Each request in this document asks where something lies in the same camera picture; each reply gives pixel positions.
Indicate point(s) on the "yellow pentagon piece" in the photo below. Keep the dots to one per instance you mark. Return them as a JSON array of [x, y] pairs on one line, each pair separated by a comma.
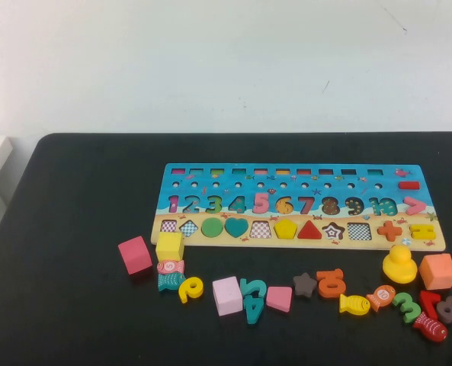
[[286, 230]]

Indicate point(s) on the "wooden number shape puzzle board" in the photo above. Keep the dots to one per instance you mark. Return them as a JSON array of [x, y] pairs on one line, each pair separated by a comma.
[[241, 190]]

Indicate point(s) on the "teal heart piece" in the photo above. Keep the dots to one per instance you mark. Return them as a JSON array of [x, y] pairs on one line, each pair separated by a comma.
[[236, 226]]

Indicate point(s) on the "pink number five piece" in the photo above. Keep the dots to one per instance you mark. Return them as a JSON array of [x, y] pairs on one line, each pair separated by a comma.
[[263, 209]]

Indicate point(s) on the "green circle piece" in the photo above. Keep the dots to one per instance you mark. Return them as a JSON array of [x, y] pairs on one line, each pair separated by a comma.
[[212, 227]]

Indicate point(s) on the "red triangle piece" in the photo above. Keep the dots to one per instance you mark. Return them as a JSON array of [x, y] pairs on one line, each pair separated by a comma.
[[309, 232]]

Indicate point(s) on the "teal number five piece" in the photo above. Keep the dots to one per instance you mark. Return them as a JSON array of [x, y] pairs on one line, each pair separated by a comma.
[[258, 286]]

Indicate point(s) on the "yellow number two piece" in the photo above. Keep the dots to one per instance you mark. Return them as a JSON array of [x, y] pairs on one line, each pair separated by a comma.
[[195, 291]]

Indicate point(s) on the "pink trapezoid piece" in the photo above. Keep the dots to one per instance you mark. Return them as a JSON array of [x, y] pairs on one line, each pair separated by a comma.
[[279, 299]]

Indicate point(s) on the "brown star piece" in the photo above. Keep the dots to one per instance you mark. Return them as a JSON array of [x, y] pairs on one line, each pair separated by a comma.
[[305, 285]]

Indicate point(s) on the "teal number four piece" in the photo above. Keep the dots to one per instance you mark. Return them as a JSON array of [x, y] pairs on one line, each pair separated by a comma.
[[254, 310]]

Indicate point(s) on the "orange number ten piece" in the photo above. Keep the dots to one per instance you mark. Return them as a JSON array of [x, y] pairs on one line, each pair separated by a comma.
[[325, 287]]

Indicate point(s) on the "orange plus sign piece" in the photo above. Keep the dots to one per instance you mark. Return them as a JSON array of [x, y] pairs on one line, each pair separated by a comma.
[[389, 232]]

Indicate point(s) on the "red minus bar piece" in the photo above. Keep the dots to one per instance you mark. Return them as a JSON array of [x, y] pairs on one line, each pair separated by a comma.
[[409, 185]]

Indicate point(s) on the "pink greater-than sign piece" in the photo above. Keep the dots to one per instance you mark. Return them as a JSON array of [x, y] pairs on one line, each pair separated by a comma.
[[420, 207]]

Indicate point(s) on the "yellow equals sign piece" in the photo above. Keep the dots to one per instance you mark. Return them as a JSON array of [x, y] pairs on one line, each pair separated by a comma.
[[420, 228]]

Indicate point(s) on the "green number three piece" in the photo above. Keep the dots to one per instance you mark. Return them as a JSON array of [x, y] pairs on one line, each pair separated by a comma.
[[411, 310]]

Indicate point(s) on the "red number seven piece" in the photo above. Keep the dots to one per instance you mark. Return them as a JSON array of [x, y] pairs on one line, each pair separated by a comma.
[[429, 300]]

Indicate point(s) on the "brown number eight piece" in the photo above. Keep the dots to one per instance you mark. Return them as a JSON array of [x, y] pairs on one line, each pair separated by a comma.
[[443, 313]]

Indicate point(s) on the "yellow wooden cube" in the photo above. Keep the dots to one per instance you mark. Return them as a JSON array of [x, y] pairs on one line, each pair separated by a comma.
[[169, 246]]

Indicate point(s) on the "pink wooden fish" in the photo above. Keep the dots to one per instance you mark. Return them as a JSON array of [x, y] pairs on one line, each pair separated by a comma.
[[169, 267]]

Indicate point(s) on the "light pink wooden cube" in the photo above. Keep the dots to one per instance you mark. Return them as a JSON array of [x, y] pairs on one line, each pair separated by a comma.
[[227, 295]]

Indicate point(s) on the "teal wooden fish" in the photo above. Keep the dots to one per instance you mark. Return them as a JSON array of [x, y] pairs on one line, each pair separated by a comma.
[[171, 281]]

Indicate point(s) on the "rose pink wooden cube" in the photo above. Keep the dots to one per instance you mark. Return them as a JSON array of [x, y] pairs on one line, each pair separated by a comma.
[[134, 255]]

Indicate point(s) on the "yellow wooden fish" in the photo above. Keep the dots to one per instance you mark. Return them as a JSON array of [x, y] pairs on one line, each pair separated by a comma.
[[354, 304]]

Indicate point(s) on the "yellow duck toy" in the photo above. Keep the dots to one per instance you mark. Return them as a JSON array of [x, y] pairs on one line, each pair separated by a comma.
[[399, 266]]

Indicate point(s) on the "orange wooden fish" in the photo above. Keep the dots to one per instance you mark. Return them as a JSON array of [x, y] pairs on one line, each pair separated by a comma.
[[381, 296]]

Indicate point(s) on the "orange wooden cube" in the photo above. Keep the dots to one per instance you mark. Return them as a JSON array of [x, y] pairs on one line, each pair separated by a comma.
[[438, 271]]

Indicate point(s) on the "red wooden fish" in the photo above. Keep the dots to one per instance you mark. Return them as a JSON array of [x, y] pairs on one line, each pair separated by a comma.
[[432, 328]]

